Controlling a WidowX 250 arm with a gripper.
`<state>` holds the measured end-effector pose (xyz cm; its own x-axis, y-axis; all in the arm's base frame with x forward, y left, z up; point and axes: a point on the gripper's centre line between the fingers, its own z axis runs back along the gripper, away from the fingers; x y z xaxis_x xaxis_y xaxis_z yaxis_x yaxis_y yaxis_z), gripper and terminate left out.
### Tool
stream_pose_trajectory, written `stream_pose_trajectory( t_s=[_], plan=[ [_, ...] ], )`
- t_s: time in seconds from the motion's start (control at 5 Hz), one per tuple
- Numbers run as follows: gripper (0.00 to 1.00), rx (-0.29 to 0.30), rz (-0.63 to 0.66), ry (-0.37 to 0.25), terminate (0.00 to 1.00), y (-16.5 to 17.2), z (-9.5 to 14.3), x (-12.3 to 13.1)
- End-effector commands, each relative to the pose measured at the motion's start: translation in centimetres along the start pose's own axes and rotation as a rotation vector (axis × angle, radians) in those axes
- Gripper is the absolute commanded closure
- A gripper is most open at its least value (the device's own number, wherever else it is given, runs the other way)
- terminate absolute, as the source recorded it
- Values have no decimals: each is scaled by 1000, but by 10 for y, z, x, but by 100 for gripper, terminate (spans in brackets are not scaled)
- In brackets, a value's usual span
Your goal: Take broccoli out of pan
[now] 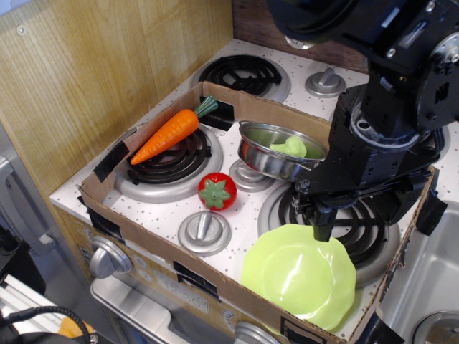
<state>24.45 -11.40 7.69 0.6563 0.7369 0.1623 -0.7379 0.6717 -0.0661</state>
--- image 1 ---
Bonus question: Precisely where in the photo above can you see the silver oven dial right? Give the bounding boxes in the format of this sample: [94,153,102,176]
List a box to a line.
[234,321,279,344]

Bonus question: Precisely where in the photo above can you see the brown cardboard fence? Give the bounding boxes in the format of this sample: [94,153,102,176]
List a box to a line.
[80,82,445,343]

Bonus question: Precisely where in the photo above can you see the front right black burner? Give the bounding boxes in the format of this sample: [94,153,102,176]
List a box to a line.
[257,184,400,289]

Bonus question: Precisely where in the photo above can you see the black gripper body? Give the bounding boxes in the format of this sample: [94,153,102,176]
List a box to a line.
[294,84,440,225]

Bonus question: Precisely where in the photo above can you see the small steel pan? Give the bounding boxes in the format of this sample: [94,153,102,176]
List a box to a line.
[238,121,328,181]

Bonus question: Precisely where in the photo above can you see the red toy tomato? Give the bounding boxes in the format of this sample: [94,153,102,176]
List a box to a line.
[198,173,237,211]

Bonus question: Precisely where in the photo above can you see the orange object bottom left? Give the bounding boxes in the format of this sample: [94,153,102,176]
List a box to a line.
[57,317,83,338]

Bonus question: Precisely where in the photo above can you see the hanging silver strainer ladle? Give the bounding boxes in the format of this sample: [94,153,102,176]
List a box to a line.
[285,35,316,51]

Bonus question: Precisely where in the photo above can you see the silver oven dial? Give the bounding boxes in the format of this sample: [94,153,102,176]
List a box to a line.
[90,236,133,279]
[234,321,279,344]

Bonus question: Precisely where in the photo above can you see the silver stove knob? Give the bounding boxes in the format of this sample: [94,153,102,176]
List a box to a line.
[305,67,347,98]
[229,159,275,193]
[178,211,232,257]

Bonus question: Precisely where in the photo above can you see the steel sink basin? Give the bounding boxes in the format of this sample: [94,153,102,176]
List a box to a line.
[381,202,458,343]

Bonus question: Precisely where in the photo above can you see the black cable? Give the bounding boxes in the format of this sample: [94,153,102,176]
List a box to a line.
[0,305,93,344]

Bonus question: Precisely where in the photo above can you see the orange toy carrot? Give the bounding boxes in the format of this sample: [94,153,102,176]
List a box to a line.
[131,95,218,166]

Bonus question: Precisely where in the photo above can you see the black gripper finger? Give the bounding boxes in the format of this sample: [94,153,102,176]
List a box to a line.
[312,204,338,242]

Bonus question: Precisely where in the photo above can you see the green toy broccoli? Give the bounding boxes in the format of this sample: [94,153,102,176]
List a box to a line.
[269,136,308,158]

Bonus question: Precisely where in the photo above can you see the silver oven dial left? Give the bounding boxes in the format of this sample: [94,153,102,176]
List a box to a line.
[90,236,133,279]

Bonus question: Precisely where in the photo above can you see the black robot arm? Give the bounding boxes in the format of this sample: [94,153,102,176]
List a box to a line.
[267,1,458,242]

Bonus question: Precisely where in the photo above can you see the silver oven door handle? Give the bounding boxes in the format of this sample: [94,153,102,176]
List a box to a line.
[90,277,186,344]

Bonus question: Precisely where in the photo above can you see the silver back stove knob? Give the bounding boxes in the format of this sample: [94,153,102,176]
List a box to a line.
[305,67,347,98]

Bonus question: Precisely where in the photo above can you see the silver middle stove knob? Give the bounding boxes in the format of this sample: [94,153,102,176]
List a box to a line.
[229,159,275,193]

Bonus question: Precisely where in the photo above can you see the silver front stove knob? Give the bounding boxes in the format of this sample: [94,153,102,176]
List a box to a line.
[178,211,232,257]

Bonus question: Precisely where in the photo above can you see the light green plastic plate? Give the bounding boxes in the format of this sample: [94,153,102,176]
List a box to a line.
[240,224,356,330]

